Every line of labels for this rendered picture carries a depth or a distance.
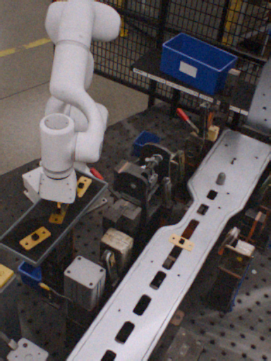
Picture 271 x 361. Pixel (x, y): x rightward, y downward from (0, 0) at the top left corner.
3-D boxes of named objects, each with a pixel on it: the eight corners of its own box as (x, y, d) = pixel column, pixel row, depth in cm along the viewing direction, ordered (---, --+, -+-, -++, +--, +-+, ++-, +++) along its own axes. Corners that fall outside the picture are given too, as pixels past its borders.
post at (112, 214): (108, 291, 181) (115, 221, 153) (97, 285, 182) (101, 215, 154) (115, 282, 184) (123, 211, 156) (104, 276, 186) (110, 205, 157)
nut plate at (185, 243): (195, 244, 162) (195, 242, 161) (190, 252, 160) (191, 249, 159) (172, 233, 165) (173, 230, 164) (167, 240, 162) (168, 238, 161)
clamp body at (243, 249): (228, 319, 178) (253, 264, 153) (197, 304, 181) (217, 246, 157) (237, 300, 184) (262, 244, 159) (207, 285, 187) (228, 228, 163)
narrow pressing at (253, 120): (269, 135, 207) (296, 65, 183) (244, 125, 211) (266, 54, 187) (269, 134, 208) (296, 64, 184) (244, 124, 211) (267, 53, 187)
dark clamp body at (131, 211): (126, 292, 182) (136, 227, 155) (97, 276, 185) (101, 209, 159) (140, 272, 189) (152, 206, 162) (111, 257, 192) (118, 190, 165)
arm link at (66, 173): (36, 168, 128) (36, 176, 130) (68, 174, 128) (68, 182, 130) (45, 147, 134) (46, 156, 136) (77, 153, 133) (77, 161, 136)
